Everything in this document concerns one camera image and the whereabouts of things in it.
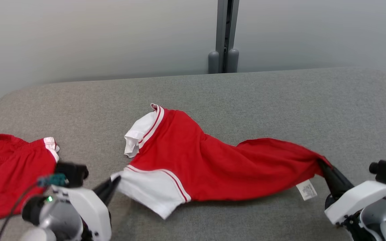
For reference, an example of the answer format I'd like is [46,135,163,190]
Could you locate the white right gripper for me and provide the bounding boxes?
[319,162,386,225]

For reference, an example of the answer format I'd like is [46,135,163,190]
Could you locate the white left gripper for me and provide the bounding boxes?
[51,176,121,241]

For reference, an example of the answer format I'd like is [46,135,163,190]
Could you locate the red shorts with white stripes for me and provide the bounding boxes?
[0,134,60,224]

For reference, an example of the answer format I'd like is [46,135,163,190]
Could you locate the red jersey with white sleeves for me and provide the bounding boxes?
[111,103,333,220]

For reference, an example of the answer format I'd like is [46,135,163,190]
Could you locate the grey cylindrical post foot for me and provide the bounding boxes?
[227,49,240,73]
[208,51,220,74]

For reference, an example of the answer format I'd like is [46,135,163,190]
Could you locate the grey partition post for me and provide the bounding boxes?
[215,0,240,73]

